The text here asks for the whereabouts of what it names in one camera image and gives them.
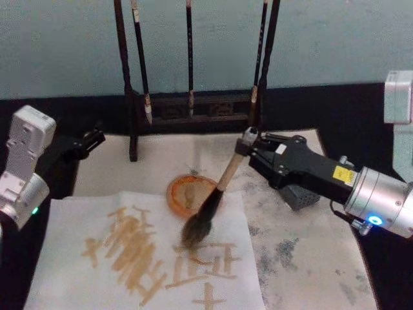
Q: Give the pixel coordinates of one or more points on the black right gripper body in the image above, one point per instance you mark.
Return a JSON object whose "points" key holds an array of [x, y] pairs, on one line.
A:
{"points": [[309, 168]]}

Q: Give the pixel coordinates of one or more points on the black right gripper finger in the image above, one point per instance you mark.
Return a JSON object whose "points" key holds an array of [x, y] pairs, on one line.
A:
{"points": [[251, 137], [261, 159]]}

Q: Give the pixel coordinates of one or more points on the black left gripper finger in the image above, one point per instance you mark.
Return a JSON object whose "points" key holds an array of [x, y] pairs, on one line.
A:
{"points": [[84, 150], [95, 134]]}

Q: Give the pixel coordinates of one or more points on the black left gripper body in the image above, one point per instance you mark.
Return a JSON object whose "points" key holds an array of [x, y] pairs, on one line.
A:
{"points": [[56, 151]]}

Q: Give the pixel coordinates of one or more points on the large calligraphy brush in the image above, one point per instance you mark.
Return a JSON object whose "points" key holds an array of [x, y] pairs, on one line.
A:
{"points": [[206, 213]]}

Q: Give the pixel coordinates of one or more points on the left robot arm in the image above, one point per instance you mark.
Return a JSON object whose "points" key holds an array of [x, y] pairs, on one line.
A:
{"points": [[22, 161]]}

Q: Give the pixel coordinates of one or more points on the dark wooden brush rack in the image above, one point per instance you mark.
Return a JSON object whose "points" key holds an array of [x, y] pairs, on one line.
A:
{"points": [[134, 142]]}

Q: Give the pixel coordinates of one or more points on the black table cloth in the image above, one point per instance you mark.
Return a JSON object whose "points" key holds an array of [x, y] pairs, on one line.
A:
{"points": [[355, 113]]}

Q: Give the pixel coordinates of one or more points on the thin dark hanging brush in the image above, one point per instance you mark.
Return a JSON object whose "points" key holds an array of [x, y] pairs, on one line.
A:
{"points": [[189, 48], [142, 64], [258, 64]]}

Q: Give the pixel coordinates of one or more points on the white paper with brown strokes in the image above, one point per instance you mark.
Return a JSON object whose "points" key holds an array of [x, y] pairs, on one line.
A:
{"points": [[80, 226]]}

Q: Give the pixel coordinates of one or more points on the round orange ink dish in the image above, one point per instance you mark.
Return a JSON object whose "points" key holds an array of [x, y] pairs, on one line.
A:
{"points": [[184, 197]]}

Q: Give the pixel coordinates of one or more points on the pale ink-stained felt mat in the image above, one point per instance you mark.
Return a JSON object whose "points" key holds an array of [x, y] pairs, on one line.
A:
{"points": [[316, 258]]}

